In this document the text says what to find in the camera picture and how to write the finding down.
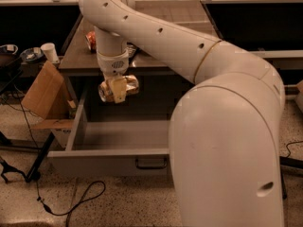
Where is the crushed gold can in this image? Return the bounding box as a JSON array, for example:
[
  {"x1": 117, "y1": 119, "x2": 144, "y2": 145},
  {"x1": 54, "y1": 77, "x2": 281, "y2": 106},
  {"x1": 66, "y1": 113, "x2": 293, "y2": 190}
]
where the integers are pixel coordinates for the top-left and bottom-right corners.
[{"x1": 98, "y1": 75, "x2": 139, "y2": 102}]

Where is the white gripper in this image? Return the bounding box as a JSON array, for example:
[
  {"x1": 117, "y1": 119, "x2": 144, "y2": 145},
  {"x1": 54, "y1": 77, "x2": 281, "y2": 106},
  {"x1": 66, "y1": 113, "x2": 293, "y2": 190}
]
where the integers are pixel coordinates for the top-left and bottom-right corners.
[{"x1": 97, "y1": 50, "x2": 129, "y2": 103}]

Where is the orange chip bag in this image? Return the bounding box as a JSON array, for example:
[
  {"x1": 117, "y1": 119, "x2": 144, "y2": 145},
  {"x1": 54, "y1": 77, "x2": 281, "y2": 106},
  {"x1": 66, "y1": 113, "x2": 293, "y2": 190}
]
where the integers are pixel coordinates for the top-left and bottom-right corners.
[{"x1": 85, "y1": 31, "x2": 96, "y2": 52}]

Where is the blue bowl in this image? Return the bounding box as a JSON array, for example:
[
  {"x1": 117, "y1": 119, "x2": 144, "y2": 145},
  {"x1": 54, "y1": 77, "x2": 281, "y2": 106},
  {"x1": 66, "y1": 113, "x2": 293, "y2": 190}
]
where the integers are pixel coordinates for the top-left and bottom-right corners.
[{"x1": 21, "y1": 47, "x2": 44, "y2": 63}]

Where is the black floor cable left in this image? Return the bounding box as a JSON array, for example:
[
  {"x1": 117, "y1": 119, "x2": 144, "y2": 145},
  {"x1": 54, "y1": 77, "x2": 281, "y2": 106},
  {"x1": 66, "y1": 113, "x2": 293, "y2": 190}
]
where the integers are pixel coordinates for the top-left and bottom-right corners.
[{"x1": 35, "y1": 180, "x2": 107, "y2": 227}]

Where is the black table leg left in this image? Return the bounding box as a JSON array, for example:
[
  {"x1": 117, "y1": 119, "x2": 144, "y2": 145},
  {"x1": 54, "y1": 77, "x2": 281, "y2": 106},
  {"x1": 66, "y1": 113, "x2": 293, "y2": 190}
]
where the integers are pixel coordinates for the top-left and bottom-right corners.
[{"x1": 26, "y1": 132, "x2": 55, "y2": 183}]

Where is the black drawer handle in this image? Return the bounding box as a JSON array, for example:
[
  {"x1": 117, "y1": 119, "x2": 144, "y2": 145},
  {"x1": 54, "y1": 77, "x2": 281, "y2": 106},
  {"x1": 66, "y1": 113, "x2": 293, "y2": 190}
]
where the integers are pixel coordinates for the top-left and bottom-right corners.
[{"x1": 135, "y1": 158, "x2": 168, "y2": 170}]

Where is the white paper cup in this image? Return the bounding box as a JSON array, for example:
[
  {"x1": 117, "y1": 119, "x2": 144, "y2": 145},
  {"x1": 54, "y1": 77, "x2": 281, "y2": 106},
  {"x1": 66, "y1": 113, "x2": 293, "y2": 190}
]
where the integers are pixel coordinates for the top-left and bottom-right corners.
[{"x1": 41, "y1": 43, "x2": 60, "y2": 63}]

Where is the open grey top drawer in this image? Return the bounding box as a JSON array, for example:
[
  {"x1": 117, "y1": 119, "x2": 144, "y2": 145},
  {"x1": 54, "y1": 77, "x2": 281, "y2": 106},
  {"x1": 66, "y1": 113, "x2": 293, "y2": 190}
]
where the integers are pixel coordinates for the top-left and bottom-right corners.
[{"x1": 48, "y1": 89, "x2": 169, "y2": 177}]

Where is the black snack bar packet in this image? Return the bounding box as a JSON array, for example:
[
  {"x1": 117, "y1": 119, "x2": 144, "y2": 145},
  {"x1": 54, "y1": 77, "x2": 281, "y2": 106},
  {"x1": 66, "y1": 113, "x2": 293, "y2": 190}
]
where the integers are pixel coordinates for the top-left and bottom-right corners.
[{"x1": 127, "y1": 44, "x2": 137, "y2": 62}]

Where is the cardboard box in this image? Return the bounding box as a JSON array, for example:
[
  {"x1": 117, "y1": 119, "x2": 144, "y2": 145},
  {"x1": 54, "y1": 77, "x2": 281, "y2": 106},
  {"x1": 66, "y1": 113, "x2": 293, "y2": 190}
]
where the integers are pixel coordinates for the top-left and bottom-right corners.
[{"x1": 21, "y1": 61, "x2": 78, "y2": 149}]

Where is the grey cabinet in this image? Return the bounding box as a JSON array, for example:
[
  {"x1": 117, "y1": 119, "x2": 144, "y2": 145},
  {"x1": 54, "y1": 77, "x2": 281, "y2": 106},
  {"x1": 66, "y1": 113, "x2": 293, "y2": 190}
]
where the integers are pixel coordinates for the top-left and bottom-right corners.
[{"x1": 60, "y1": 0, "x2": 218, "y2": 101}]

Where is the black stand leg right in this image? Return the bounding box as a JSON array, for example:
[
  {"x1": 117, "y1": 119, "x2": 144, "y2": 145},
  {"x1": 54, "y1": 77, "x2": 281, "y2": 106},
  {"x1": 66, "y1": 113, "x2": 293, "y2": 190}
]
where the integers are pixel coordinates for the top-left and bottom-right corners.
[{"x1": 279, "y1": 141, "x2": 303, "y2": 200}]

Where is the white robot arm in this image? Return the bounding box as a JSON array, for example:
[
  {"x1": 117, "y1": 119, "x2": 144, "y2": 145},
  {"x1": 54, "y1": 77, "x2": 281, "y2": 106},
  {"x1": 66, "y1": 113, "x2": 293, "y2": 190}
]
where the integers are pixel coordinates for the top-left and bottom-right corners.
[{"x1": 79, "y1": 0, "x2": 285, "y2": 227}]

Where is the dark bowl at left edge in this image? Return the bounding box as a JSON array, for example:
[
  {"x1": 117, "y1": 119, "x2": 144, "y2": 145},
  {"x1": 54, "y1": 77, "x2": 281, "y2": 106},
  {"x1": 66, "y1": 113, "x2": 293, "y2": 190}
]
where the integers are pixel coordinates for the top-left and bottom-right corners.
[{"x1": 0, "y1": 44, "x2": 18, "y2": 67}]

